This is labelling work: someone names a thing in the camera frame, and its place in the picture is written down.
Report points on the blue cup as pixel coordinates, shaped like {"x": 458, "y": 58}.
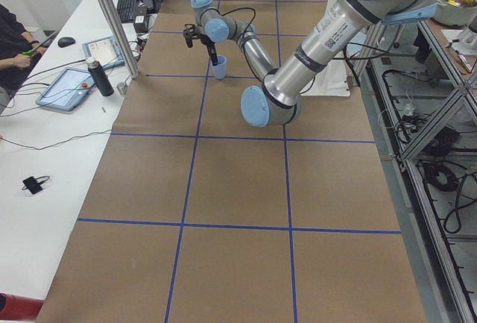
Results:
{"x": 219, "y": 70}

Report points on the far teach pendant tablet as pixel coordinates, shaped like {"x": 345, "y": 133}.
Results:
{"x": 105, "y": 50}

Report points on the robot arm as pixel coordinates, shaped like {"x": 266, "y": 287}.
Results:
{"x": 277, "y": 101}

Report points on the small black device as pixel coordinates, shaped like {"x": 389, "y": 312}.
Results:
{"x": 34, "y": 185}

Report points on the teach pendant tablet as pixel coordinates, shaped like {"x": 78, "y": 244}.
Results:
{"x": 105, "y": 50}
{"x": 67, "y": 90}

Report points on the aluminium frame post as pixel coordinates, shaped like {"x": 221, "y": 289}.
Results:
{"x": 109, "y": 11}

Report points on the black computer mouse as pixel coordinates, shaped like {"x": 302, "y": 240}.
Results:
{"x": 65, "y": 42}

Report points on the person in black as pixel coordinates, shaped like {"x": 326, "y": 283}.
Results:
{"x": 15, "y": 39}

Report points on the steel bowl with fruit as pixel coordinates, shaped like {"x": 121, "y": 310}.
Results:
{"x": 455, "y": 12}

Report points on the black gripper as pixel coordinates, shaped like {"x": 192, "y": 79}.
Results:
{"x": 206, "y": 41}

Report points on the black water bottle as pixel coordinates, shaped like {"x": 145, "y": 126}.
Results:
{"x": 99, "y": 76}

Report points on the black keyboard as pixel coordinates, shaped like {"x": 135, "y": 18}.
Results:
{"x": 126, "y": 9}

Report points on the black power adapter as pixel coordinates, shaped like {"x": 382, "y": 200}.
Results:
{"x": 140, "y": 23}

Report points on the near teach pendant tablet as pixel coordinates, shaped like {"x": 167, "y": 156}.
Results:
{"x": 67, "y": 90}

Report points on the green-handled grabber stick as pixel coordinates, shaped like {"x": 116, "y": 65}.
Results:
{"x": 38, "y": 45}

